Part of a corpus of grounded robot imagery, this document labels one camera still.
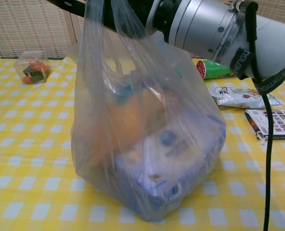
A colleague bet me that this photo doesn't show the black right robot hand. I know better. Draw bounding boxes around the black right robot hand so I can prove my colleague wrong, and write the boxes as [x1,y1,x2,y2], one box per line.
[46,0,157,38]

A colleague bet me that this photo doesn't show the transparent plastic carrier bag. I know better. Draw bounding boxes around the transparent plastic carrier bag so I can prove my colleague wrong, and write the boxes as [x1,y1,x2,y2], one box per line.
[65,0,227,222]

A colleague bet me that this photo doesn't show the orange snack pack in bag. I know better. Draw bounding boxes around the orange snack pack in bag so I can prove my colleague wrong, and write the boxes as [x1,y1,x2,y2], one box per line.
[89,81,179,167]

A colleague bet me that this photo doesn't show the white snack packet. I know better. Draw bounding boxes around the white snack packet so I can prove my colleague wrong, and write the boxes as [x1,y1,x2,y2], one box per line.
[208,86,285,109]

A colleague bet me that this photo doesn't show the green snack package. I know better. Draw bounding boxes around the green snack package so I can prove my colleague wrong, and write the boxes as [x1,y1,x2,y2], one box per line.
[195,59,235,80]

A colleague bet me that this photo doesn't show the clear box with orange pieces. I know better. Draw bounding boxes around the clear box with orange pieces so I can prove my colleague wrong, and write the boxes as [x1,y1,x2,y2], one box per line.
[14,50,53,85]

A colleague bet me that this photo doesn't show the beige woven folding screen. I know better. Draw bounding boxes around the beige woven folding screen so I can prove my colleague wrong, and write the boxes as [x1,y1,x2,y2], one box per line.
[0,0,90,60]

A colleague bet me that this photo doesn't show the blue and white carton box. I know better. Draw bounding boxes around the blue and white carton box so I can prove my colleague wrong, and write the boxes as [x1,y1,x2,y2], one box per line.
[115,120,226,217]

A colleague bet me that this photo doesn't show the yellow white checked tablecloth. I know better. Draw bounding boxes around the yellow white checked tablecloth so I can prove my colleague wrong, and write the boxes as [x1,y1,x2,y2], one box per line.
[0,57,285,231]

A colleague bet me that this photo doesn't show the black box with coloured tiles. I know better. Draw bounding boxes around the black box with coloured tiles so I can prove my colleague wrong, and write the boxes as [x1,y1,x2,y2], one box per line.
[244,109,285,145]

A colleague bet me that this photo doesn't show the black velcro strap with lettering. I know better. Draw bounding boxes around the black velcro strap with lettering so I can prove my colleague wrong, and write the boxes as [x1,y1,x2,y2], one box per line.
[230,47,256,80]
[253,61,285,95]

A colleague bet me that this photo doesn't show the black cable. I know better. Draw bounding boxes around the black cable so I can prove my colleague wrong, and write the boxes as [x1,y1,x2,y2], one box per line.
[238,1,273,231]

